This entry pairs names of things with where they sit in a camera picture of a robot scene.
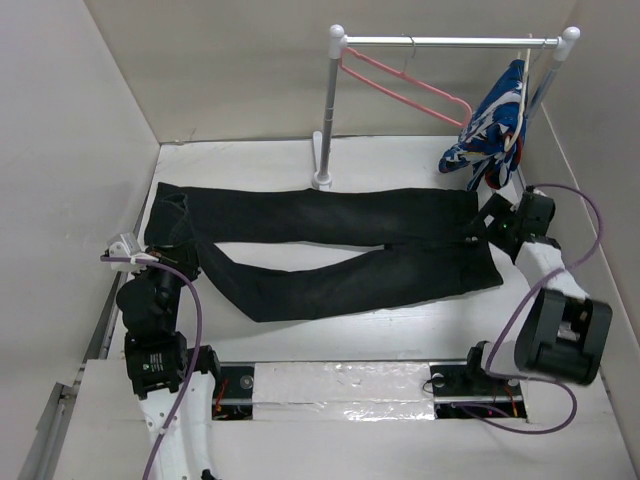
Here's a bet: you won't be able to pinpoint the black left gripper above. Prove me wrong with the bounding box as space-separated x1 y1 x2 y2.
131 236 201 327

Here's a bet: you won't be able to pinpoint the black denim trousers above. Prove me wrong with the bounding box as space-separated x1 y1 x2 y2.
144 183 503 323

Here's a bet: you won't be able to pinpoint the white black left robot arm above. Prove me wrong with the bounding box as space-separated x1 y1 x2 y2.
107 240 223 479

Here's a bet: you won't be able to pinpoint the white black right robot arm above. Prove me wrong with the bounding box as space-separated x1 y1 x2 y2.
462 189 613 394

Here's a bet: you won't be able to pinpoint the cream wooden hanger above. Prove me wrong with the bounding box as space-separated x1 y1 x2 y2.
504 49 531 153

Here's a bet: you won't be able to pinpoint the pink plastic hanger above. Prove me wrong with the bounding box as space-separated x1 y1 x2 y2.
338 35 472 128

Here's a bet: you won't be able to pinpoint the blue patterned garment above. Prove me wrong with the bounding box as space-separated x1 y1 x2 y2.
438 59 527 191

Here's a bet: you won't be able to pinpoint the silver white clothes rack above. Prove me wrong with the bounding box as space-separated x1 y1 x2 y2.
312 24 581 191

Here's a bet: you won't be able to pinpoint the white foam tape panel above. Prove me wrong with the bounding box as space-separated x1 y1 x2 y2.
252 361 435 422

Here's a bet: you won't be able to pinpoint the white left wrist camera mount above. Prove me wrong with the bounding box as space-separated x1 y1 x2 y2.
100 232 153 273

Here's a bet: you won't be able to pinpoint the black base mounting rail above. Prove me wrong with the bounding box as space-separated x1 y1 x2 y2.
212 360 527 422

